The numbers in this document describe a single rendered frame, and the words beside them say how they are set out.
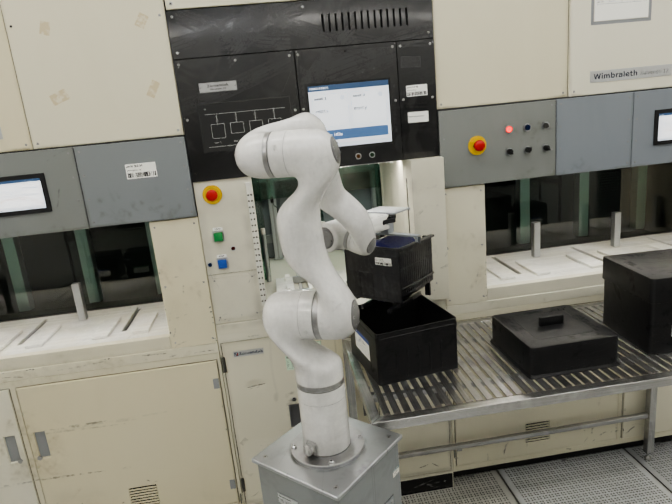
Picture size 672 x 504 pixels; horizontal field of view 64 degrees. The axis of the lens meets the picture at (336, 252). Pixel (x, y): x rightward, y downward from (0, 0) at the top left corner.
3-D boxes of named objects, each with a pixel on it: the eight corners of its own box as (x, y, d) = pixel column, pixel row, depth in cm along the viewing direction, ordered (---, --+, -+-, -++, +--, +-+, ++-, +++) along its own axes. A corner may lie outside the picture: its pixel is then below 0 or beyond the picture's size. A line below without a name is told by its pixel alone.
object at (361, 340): (350, 352, 192) (346, 306, 187) (421, 336, 199) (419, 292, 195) (379, 387, 166) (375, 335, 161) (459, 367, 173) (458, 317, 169)
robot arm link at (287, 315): (337, 394, 127) (328, 299, 121) (264, 391, 132) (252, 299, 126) (349, 370, 138) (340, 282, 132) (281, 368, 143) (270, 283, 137)
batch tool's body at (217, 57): (246, 531, 216) (162, 8, 167) (251, 408, 308) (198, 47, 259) (458, 494, 225) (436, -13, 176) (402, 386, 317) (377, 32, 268)
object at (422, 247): (345, 306, 182) (336, 214, 174) (378, 288, 197) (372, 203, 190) (407, 317, 167) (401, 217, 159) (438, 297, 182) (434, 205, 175)
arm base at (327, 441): (334, 479, 126) (326, 409, 121) (275, 454, 138) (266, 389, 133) (378, 438, 140) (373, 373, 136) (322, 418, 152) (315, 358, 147)
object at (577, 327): (530, 380, 161) (530, 340, 158) (489, 341, 190) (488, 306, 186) (621, 365, 165) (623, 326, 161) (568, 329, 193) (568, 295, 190)
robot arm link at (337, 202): (364, 163, 133) (383, 243, 155) (315, 148, 141) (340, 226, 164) (343, 187, 129) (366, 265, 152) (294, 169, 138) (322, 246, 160)
